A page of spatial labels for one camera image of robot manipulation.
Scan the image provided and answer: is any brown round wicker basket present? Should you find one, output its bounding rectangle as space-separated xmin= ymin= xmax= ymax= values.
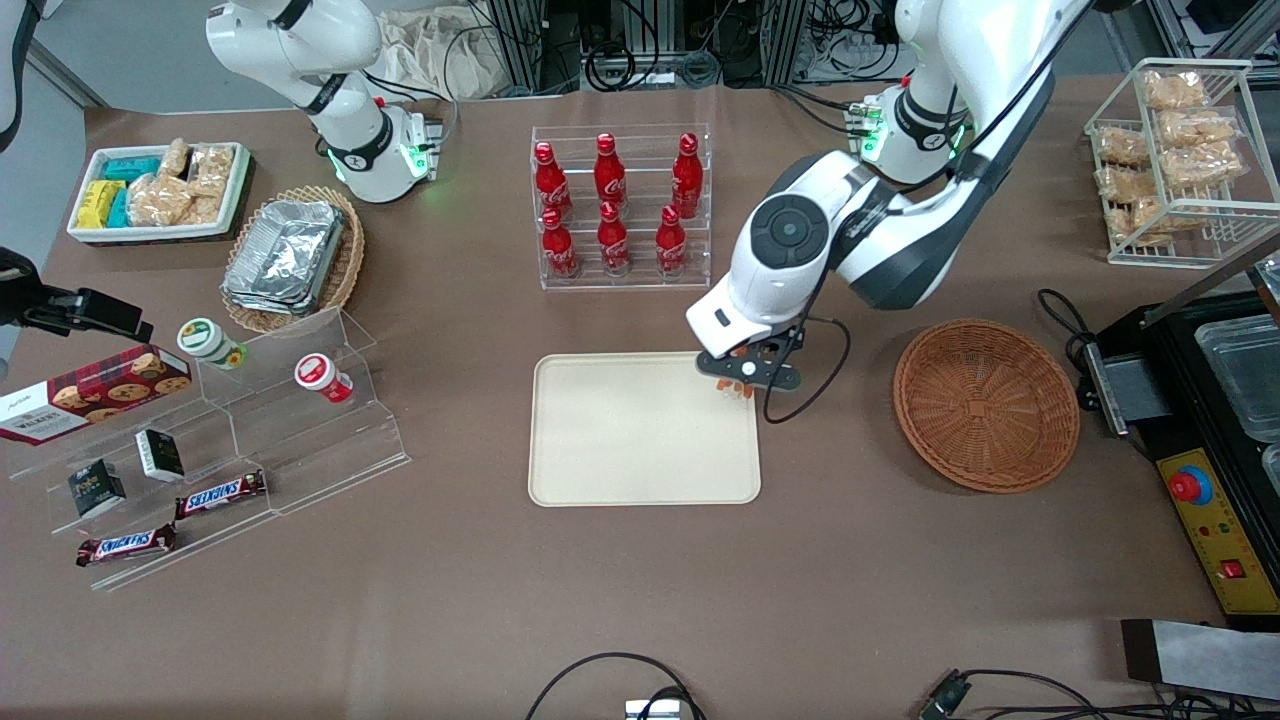
xmin=893 ymin=318 xmax=1081 ymax=494

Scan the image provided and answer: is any aluminium foil container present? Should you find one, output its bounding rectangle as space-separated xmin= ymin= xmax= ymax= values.
xmin=221 ymin=200 xmax=347 ymax=317

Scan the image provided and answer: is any red lid yoghurt cup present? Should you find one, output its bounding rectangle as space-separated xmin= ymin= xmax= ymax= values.
xmin=294 ymin=352 xmax=354 ymax=405

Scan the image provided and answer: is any thin black cable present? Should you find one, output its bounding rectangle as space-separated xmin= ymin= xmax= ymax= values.
xmin=945 ymin=668 xmax=1280 ymax=720

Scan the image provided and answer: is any light oval wicker basket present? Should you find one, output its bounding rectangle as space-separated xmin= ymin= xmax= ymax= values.
xmin=221 ymin=185 xmax=366 ymax=336

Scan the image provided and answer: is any black machine power cable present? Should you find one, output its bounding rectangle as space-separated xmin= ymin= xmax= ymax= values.
xmin=1035 ymin=288 xmax=1101 ymax=373

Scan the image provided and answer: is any black cable connector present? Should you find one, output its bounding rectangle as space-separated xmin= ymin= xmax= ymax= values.
xmin=919 ymin=672 xmax=972 ymax=720

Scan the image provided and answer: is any clear acrylic step stand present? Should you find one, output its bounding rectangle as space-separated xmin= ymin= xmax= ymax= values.
xmin=190 ymin=305 xmax=412 ymax=517
xmin=5 ymin=375 xmax=281 ymax=593

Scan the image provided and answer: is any clear acrylic bottle rack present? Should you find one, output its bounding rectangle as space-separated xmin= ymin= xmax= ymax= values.
xmin=530 ymin=124 xmax=713 ymax=292

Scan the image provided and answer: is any black sealing machine yellow panel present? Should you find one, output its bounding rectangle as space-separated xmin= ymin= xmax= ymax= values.
xmin=1078 ymin=235 xmax=1280 ymax=631

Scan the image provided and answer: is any coiled black cable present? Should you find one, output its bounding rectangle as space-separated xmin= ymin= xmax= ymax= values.
xmin=584 ymin=40 xmax=638 ymax=93

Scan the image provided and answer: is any cream plastic tray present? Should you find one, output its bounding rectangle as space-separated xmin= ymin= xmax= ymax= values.
xmin=528 ymin=352 xmax=763 ymax=508

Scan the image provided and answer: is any black box gold print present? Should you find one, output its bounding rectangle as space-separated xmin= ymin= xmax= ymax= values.
xmin=67 ymin=458 xmax=128 ymax=520

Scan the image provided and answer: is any grey flat plate black end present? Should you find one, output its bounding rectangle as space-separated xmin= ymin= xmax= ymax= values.
xmin=1120 ymin=618 xmax=1280 ymax=702

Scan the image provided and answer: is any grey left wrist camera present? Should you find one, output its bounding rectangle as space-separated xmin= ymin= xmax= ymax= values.
xmin=696 ymin=349 xmax=804 ymax=393

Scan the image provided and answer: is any red tartan cookie box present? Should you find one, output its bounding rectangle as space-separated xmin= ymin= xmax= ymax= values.
xmin=0 ymin=343 xmax=193 ymax=447

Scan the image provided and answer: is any white rectangular snack bin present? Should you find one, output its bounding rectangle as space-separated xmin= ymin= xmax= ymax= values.
xmin=67 ymin=140 xmax=253 ymax=246

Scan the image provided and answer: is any white wire rack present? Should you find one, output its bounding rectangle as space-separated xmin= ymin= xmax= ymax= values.
xmin=1085 ymin=58 xmax=1280 ymax=269

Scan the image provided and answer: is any large clear plastic container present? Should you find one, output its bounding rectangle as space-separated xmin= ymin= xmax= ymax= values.
xmin=1195 ymin=313 xmax=1280 ymax=442

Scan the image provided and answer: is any red cola bottle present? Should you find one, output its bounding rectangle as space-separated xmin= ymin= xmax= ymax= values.
xmin=594 ymin=133 xmax=628 ymax=207
xmin=597 ymin=201 xmax=633 ymax=277
xmin=541 ymin=207 xmax=581 ymax=280
xmin=534 ymin=141 xmax=574 ymax=219
xmin=671 ymin=133 xmax=704 ymax=219
xmin=656 ymin=205 xmax=691 ymax=277

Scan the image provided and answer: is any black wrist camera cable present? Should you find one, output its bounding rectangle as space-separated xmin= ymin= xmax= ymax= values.
xmin=763 ymin=318 xmax=853 ymax=424

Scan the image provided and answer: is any aluminium frame post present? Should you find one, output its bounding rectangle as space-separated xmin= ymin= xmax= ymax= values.
xmin=488 ymin=0 xmax=547 ymax=97
xmin=764 ymin=0 xmax=809 ymax=87

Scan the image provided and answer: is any Snickers chocolate bar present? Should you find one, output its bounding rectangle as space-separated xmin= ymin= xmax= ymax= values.
xmin=76 ymin=523 xmax=178 ymax=568
xmin=175 ymin=470 xmax=268 ymax=521

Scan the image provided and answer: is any black box white label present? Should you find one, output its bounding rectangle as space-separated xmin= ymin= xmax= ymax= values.
xmin=135 ymin=428 xmax=186 ymax=484

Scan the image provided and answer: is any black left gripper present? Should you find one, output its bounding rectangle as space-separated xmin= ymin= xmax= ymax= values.
xmin=736 ymin=328 xmax=807 ymax=368

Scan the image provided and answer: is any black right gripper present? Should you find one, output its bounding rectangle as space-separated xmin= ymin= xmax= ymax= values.
xmin=0 ymin=248 xmax=47 ymax=329

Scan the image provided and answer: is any black looped cable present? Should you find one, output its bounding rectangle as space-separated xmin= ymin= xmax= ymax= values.
xmin=524 ymin=652 xmax=707 ymax=720

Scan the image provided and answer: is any green lid yoghurt cup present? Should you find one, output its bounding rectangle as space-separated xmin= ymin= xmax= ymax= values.
xmin=177 ymin=317 xmax=248 ymax=372

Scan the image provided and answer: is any yellow snack pack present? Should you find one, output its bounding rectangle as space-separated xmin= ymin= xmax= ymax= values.
xmin=77 ymin=180 xmax=126 ymax=230

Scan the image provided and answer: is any beige crumpled cloth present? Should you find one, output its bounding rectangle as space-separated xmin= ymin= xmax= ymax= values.
xmin=375 ymin=8 xmax=523 ymax=102

